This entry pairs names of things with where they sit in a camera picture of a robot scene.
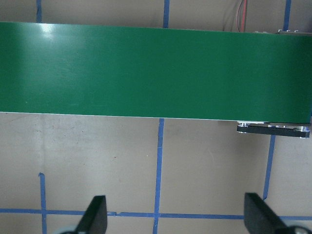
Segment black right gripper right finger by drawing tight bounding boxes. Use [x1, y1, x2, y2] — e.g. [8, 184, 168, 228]
[244, 193, 288, 234]

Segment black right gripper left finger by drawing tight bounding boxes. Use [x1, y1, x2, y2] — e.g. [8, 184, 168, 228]
[74, 195, 108, 234]

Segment green conveyor belt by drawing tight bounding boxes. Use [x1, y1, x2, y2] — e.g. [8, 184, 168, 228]
[0, 22, 312, 138]

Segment red black motor wires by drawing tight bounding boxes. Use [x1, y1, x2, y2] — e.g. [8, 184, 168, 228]
[223, 0, 249, 32]

